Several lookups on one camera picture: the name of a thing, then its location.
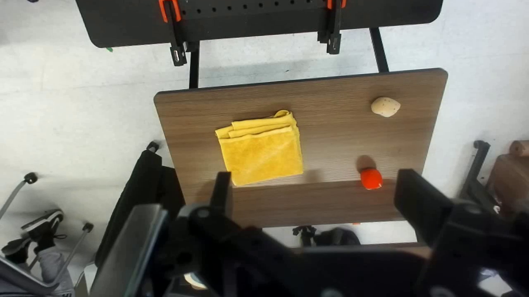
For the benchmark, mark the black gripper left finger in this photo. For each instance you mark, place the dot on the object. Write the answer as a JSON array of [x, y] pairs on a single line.
[[220, 195]]

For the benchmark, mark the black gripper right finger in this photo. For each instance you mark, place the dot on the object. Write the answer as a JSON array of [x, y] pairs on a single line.
[[422, 205]]

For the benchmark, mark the yellow towel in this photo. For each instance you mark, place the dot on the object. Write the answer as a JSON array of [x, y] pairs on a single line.
[[262, 149]]

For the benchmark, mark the beige brown plushy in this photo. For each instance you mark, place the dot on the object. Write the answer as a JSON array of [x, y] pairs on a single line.
[[386, 106]]

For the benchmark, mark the red orange plush ball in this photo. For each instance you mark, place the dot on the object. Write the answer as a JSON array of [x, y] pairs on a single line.
[[371, 179]]

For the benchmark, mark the wooden folding table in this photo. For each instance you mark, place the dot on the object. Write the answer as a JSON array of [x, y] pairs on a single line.
[[340, 138]]

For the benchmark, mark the orange handled clamp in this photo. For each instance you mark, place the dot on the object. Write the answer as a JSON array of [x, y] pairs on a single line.
[[331, 24], [171, 15]]

